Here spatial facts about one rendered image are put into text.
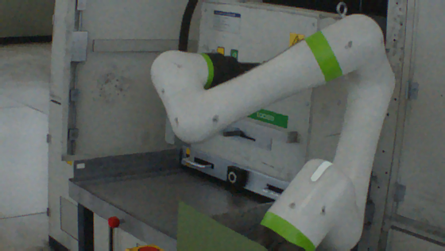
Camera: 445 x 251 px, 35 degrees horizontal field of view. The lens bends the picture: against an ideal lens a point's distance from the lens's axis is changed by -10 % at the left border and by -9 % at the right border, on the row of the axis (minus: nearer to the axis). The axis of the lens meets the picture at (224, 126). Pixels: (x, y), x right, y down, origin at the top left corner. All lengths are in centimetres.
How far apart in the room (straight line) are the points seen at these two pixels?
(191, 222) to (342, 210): 30
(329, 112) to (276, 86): 39
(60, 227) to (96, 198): 172
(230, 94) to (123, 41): 81
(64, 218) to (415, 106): 217
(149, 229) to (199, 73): 41
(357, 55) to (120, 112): 104
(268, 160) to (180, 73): 50
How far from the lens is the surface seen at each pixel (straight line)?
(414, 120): 208
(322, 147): 206
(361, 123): 176
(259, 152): 216
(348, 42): 169
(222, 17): 225
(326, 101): 204
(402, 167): 213
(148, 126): 254
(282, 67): 170
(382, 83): 181
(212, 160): 230
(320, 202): 148
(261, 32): 213
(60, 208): 377
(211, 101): 170
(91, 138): 249
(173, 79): 174
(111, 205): 203
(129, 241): 323
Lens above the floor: 149
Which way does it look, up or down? 12 degrees down
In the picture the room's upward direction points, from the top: 4 degrees clockwise
